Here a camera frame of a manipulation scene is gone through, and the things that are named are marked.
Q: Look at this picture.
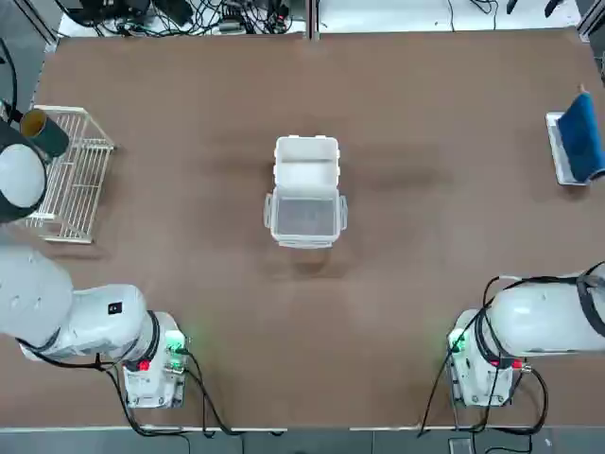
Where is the aluminium frame post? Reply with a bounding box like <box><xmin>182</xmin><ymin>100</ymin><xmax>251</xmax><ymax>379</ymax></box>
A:
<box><xmin>305</xmin><ymin>0</ymin><xmax>319</xmax><ymax>43</ymax></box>

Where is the white wire rack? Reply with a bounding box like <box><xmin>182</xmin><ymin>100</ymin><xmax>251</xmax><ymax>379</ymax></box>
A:
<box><xmin>26</xmin><ymin>104</ymin><xmax>117</xmax><ymax>245</ymax></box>

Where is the white rectangular tray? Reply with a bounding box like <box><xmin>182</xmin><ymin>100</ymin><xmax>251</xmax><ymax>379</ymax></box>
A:
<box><xmin>544</xmin><ymin>111</ymin><xmax>592</xmax><ymax>186</ymax></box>

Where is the blue towel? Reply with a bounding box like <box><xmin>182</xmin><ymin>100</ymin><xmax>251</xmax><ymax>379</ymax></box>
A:
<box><xmin>556</xmin><ymin>92</ymin><xmax>605</xmax><ymax>184</ymax></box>

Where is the teal mug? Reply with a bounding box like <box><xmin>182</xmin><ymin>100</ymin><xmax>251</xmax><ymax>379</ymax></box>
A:
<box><xmin>19</xmin><ymin>108</ymin><xmax>72</xmax><ymax>160</ymax></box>

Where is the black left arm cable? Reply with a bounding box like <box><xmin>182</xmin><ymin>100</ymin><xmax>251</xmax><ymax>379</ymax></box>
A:
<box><xmin>0</xmin><ymin>36</ymin><xmax>157</xmax><ymax>375</ymax></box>

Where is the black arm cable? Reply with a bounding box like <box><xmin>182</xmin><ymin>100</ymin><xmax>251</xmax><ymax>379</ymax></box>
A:
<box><xmin>475</xmin><ymin>269</ymin><xmax>605</xmax><ymax>365</ymax></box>
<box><xmin>0</xmin><ymin>36</ymin><xmax>157</xmax><ymax>375</ymax></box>

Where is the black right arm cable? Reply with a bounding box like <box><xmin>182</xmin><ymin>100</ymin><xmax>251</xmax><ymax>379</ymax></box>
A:
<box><xmin>475</xmin><ymin>269</ymin><xmax>605</xmax><ymax>365</ymax></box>

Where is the white plastic preservation box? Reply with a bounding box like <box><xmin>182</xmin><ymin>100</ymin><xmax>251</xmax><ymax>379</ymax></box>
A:
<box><xmin>263</xmin><ymin>186</ymin><xmax>350</xmax><ymax>251</ymax></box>

